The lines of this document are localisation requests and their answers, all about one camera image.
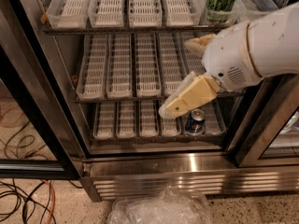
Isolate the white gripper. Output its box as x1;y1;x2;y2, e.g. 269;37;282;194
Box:
158;21;263;119

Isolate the green drink can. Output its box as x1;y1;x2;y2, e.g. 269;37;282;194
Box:
206;0;235;23

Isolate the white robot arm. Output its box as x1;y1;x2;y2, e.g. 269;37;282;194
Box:
159;4;299;119

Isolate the blue can bottom shelf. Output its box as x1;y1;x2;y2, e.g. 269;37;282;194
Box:
185;108;205;134

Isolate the stainless steel fridge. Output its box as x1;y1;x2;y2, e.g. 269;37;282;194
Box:
12;0;299;203

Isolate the right glass fridge door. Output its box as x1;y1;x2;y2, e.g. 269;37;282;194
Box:
235;75;299;167

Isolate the open glass fridge door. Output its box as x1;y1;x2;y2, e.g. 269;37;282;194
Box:
0;0;89;179

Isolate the clear plastic bag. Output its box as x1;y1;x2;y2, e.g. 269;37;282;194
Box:
107;186;213;224

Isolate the top wire shelf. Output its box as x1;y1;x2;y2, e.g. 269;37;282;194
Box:
43;24;229;35

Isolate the wire shelf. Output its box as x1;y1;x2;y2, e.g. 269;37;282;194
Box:
43;24;229;35
74;92;245;104
91;134;223;146

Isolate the middle wire shelf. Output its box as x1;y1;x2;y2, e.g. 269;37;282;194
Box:
74;92;245;104

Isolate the bottom wire shelf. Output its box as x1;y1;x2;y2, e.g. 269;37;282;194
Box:
91;134;223;146

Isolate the orange cable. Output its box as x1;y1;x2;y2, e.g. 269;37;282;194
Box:
40;179;57;224

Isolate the black cable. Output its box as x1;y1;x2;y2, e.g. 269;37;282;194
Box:
0;178;57;224

